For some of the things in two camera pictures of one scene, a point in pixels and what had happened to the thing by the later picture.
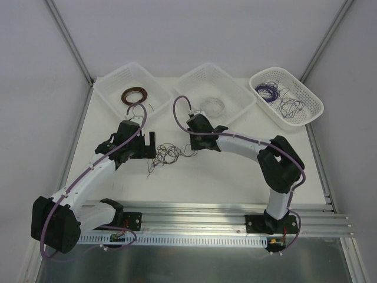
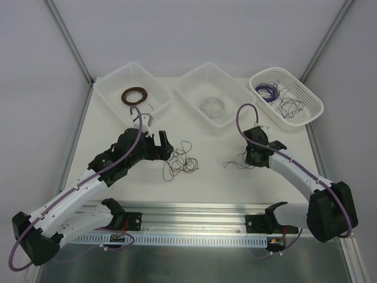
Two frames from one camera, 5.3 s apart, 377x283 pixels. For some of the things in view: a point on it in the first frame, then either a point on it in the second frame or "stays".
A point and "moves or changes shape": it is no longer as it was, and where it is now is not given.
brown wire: [168, 153] moves or changes shape
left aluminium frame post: [64, 31] stays
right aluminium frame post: [327, 40] stays
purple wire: [288, 107] stays
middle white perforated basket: [211, 89] stays
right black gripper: [198, 142] to [251, 157]
